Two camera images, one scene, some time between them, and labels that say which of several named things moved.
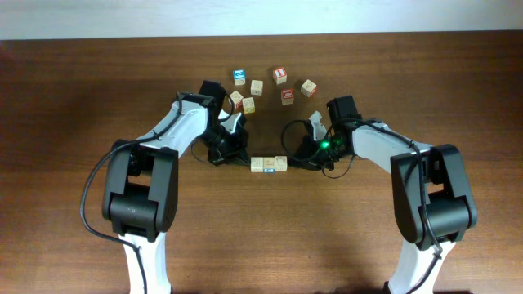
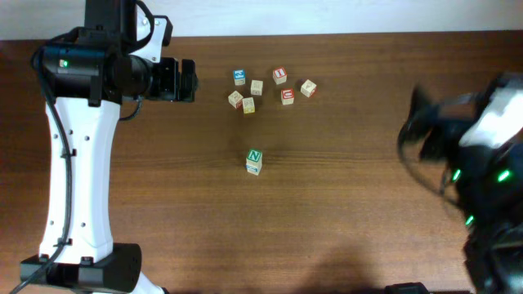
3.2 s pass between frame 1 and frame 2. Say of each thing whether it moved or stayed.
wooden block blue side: moved
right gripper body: moved
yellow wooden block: stayed
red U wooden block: stayed
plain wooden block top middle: stayed
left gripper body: moved
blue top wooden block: stayed
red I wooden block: stayed
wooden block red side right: stayed
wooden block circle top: moved
